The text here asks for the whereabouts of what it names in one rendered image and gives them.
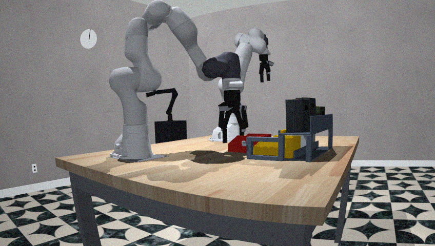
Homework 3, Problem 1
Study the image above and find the red bin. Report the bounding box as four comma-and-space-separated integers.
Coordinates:
228, 134, 271, 153

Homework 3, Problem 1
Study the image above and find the yellow open bin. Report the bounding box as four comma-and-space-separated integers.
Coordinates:
253, 135, 301, 158

